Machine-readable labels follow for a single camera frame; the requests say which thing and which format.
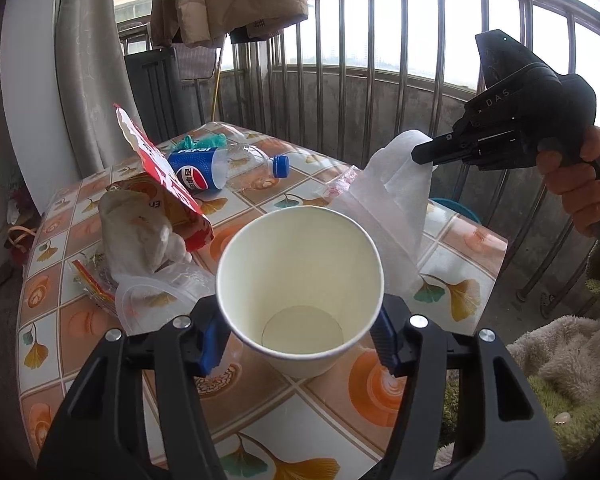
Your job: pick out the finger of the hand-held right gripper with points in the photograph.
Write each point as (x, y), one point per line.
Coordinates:
(460, 158)
(440, 145)

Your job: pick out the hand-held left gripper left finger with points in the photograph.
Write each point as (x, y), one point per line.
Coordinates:
(211, 345)

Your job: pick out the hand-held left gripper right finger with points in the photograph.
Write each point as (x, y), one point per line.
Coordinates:
(385, 345)

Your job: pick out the white tissue sheet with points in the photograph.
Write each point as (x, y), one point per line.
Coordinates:
(380, 200)

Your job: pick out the white paper cup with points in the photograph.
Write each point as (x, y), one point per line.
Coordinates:
(300, 270)

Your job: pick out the yellow snack packet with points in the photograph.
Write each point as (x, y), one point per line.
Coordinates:
(92, 282)

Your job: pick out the red and white snack bag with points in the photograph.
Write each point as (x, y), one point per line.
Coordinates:
(160, 170)

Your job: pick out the person's right hand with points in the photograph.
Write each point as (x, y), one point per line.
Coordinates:
(572, 185)

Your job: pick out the teal plastic basin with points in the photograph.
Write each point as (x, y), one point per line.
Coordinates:
(460, 207)

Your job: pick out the clear plastic lid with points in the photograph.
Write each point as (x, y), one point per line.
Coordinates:
(150, 300)

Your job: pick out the tile patterned tablecloth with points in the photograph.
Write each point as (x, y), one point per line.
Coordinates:
(330, 410)

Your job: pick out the pink clear wrapper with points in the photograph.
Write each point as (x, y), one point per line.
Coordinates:
(342, 185)

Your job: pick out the metal balcony railing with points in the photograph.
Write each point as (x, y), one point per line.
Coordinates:
(347, 85)

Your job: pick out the crumpled white tissue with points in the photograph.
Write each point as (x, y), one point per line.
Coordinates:
(130, 230)

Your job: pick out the clear bottle with blue cap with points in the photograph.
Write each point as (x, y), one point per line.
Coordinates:
(195, 170)

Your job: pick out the green fuzzy cloth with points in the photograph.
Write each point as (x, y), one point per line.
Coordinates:
(555, 415)

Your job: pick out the beige fleece blanket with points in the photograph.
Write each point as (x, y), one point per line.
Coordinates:
(570, 350)

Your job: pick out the green plastic wrapper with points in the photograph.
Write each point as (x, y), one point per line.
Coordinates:
(210, 141)

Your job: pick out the dark hanging cloth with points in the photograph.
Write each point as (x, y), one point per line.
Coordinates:
(257, 34)

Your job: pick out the beige hanging jacket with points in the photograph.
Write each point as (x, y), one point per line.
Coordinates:
(220, 0)

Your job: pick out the grey curtain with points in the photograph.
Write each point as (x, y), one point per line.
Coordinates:
(90, 60)

